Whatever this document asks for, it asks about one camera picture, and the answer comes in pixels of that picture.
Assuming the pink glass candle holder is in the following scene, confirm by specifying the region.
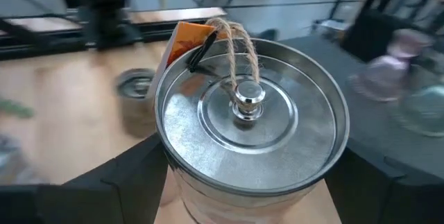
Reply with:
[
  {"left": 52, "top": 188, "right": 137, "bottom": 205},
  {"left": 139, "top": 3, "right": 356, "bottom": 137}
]
[{"left": 348, "top": 28, "right": 435, "bottom": 103}]

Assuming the black aluminium rig frame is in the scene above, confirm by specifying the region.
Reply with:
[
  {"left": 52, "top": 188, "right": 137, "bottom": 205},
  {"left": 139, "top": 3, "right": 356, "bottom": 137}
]
[{"left": 0, "top": 7, "right": 228, "bottom": 61}]

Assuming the green glass candle holder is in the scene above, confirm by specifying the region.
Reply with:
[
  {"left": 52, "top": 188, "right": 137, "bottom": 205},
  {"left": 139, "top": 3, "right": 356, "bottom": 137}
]
[{"left": 395, "top": 84, "right": 444, "bottom": 139}]

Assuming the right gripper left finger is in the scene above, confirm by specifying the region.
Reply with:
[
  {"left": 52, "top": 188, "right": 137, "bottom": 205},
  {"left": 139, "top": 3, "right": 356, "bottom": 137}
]
[{"left": 0, "top": 132, "right": 171, "bottom": 224}]

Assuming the green succulent plant in pot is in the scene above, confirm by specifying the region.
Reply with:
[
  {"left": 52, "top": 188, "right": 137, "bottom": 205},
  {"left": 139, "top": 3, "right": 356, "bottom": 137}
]
[{"left": 0, "top": 96, "right": 36, "bottom": 183}]

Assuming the tin candle holder orange label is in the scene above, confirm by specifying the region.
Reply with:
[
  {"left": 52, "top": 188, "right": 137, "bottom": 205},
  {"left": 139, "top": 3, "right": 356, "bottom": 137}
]
[{"left": 114, "top": 67, "right": 157, "bottom": 139}]

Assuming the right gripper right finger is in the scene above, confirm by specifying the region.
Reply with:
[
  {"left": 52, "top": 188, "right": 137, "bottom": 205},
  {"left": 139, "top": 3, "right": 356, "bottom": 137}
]
[{"left": 324, "top": 146, "right": 444, "bottom": 224}]

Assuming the tin candle holder pale label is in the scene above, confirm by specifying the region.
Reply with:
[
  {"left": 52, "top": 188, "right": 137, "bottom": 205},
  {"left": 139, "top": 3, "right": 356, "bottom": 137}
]
[{"left": 148, "top": 17, "right": 351, "bottom": 224}]

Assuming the black perforated metal riser shelf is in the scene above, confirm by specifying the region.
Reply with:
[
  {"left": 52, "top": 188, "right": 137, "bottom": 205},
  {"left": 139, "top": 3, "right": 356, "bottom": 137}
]
[{"left": 277, "top": 35, "right": 444, "bottom": 180}]

